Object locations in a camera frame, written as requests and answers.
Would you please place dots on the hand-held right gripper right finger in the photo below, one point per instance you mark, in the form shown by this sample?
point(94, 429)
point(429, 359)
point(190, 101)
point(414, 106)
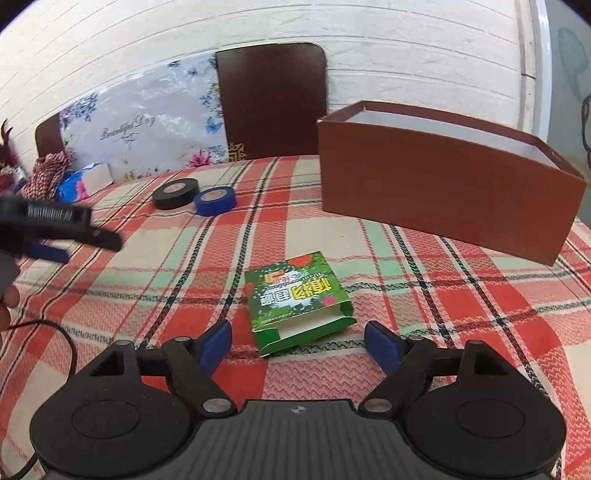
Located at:
point(383, 346)

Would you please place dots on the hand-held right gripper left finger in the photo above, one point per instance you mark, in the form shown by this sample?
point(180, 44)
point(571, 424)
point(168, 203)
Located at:
point(214, 344)

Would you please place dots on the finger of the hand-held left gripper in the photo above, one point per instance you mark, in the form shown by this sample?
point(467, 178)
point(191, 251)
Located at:
point(99, 239)
point(48, 253)

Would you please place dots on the green box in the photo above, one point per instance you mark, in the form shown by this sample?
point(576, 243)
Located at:
point(295, 300)

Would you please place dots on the brown cardboard box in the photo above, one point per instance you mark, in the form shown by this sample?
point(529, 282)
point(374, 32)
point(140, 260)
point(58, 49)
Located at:
point(438, 194)

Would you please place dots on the person's left hand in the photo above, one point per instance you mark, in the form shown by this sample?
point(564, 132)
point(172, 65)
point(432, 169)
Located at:
point(8, 300)

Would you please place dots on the red checkered cloth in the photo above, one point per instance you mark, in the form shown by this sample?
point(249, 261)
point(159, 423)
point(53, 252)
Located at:
point(46, 173)

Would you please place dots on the plaid blanket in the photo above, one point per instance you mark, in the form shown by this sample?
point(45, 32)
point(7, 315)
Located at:
point(415, 300)

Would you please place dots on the blue tissue pack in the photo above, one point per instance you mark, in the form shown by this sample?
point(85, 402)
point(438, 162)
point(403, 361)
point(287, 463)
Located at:
point(85, 182)

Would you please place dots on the red feather decoration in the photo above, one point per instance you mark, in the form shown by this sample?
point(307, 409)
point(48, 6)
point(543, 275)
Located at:
point(7, 143)

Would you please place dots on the black tape roll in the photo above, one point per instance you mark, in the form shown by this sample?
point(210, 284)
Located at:
point(175, 196)

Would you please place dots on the blue tape roll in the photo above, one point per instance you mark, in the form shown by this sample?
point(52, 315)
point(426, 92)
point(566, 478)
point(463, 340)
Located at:
point(214, 203)

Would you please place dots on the floral plastic bag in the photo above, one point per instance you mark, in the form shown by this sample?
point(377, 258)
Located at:
point(138, 124)

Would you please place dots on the brown wooden headboard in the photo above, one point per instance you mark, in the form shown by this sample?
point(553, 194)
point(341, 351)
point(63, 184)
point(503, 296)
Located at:
point(272, 97)

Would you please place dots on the white window frame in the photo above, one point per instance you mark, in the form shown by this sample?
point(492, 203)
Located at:
point(538, 69)

